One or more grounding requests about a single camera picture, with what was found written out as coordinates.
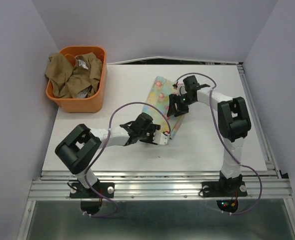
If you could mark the white patterned garment in basket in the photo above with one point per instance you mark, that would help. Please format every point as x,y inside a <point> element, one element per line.
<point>82,63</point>

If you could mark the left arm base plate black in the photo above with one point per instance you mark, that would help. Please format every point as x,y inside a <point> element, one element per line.
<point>78,191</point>

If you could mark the aluminium front rail frame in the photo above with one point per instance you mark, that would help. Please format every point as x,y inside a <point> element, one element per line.
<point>158,185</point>

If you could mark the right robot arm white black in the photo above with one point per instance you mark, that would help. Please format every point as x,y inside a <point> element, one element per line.
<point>232,123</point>

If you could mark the orange plastic basket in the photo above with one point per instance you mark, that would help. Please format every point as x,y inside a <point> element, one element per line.
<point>87,105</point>

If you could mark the khaki brown skirt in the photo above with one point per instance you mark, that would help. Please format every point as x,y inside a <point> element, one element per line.
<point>69,81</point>

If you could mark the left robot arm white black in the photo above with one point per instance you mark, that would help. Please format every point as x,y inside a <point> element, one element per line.
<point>78,148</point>

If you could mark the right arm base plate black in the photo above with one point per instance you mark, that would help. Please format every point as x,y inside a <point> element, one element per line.
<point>214,189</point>

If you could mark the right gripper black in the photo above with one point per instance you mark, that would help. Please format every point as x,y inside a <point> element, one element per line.
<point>173,98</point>

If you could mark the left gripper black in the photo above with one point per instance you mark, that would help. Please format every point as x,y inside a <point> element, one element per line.
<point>152,127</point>

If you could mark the pastel floral skirt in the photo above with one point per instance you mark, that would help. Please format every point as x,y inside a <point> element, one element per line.
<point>159,98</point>

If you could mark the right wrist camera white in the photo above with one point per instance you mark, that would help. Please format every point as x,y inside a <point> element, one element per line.
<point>180,89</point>

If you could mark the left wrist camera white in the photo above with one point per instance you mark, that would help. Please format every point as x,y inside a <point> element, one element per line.
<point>161,138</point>

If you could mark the aluminium right side rail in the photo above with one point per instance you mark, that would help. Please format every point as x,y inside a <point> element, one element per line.
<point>263,141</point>

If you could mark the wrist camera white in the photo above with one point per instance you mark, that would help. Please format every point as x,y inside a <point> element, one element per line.
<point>180,89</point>
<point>161,138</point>

